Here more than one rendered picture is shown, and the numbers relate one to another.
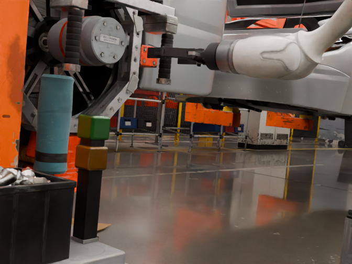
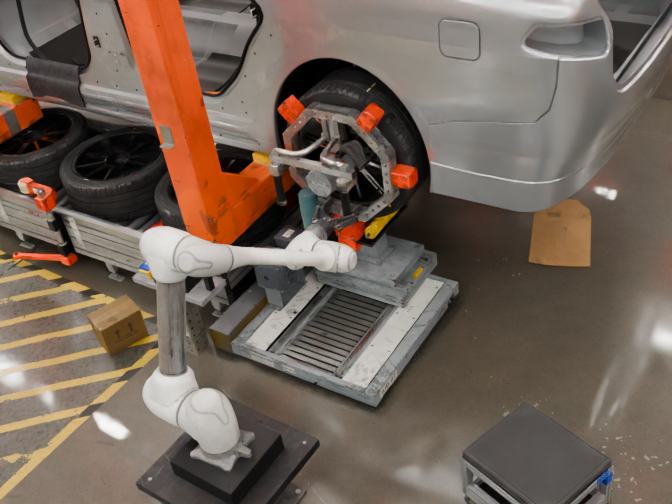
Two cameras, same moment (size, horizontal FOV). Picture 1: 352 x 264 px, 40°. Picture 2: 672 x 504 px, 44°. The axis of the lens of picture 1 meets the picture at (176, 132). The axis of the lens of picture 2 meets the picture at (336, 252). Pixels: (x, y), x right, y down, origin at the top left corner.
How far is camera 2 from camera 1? 3.74 m
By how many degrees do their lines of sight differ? 87
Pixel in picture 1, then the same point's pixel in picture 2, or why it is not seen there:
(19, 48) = (203, 213)
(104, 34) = (314, 180)
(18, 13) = (198, 202)
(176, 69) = (469, 184)
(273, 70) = not seen: hidden behind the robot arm
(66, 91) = (303, 205)
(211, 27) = (517, 151)
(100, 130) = not seen: hidden behind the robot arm
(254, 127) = not seen: outside the picture
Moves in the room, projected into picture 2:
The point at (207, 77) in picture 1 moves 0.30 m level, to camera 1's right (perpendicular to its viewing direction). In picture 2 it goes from (518, 197) to (543, 241)
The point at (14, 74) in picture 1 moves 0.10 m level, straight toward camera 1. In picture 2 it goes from (204, 221) to (183, 229)
